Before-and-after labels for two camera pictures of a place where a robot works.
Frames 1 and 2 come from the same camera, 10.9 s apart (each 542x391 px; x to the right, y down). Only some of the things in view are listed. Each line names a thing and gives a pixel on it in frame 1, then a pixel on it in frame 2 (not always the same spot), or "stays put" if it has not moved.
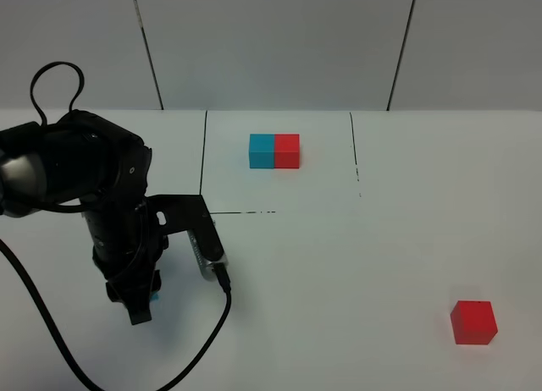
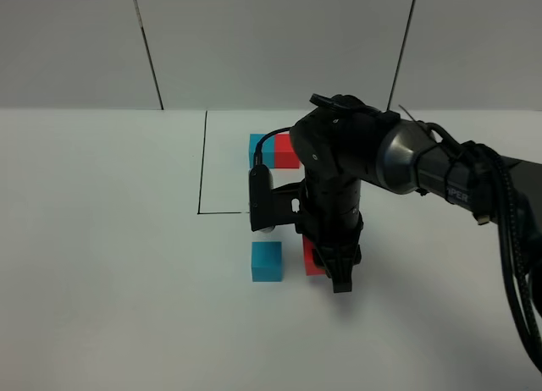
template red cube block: x=287 y=151 stays put
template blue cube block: x=262 y=151 stays put
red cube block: x=473 y=322 → x=310 y=267
